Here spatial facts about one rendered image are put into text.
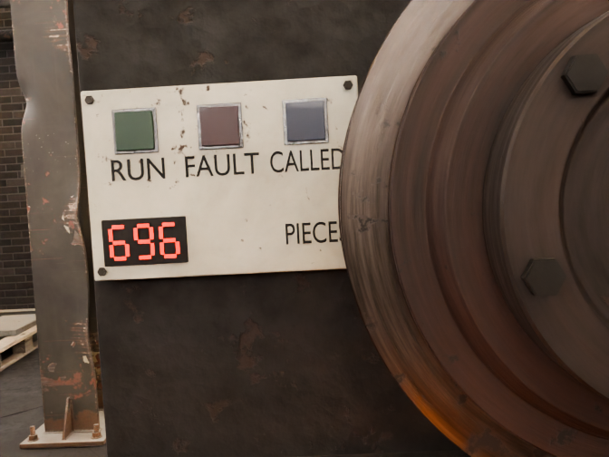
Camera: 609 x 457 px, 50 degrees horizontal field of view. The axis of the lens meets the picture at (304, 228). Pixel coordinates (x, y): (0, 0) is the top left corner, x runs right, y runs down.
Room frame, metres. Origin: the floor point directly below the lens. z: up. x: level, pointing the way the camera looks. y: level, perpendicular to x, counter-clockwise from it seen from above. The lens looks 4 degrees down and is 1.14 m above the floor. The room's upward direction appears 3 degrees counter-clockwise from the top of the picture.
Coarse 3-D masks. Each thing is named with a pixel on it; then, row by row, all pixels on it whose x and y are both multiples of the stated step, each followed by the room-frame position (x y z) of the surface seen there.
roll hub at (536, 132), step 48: (576, 48) 0.40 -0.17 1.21; (528, 96) 0.40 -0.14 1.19; (576, 96) 0.40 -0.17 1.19; (528, 144) 0.40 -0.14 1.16; (576, 144) 0.41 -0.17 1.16; (528, 192) 0.40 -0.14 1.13; (576, 192) 0.41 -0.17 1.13; (528, 240) 0.40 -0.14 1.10; (576, 240) 0.41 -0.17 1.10; (576, 288) 0.40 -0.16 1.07; (576, 336) 0.40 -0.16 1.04
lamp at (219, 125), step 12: (204, 108) 0.62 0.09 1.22; (216, 108) 0.62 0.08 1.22; (228, 108) 0.62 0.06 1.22; (204, 120) 0.62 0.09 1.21; (216, 120) 0.62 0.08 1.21; (228, 120) 0.62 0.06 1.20; (204, 132) 0.62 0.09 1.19; (216, 132) 0.62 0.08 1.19; (228, 132) 0.62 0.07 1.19; (204, 144) 0.62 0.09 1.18; (216, 144) 0.62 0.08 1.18; (228, 144) 0.62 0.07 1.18
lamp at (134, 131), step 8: (120, 112) 0.62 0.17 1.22; (128, 112) 0.62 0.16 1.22; (136, 112) 0.62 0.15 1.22; (144, 112) 0.62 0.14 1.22; (152, 112) 0.62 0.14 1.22; (120, 120) 0.62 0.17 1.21; (128, 120) 0.62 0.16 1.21; (136, 120) 0.62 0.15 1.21; (144, 120) 0.62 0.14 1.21; (152, 120) 0.62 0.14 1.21; (120, 128) 0.62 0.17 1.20; (128, 128) 0.62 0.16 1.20; (136, 128) 0.62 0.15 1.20; (144, 128) 0.62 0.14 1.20; (152, 128) 0.62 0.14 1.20; (120, 136) 0.62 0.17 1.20; (128, 136) 0.62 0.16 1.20; (136, 136) 0.62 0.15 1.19; (144, 136) 0.62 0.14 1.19; (152, 136) 0.62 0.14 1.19; (120, 144) 0.62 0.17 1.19; (128, 144) 0.62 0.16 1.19; (136, 144) 0.62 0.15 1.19; (144, 144) 0.62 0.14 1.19; (152, 144) 0.62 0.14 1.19
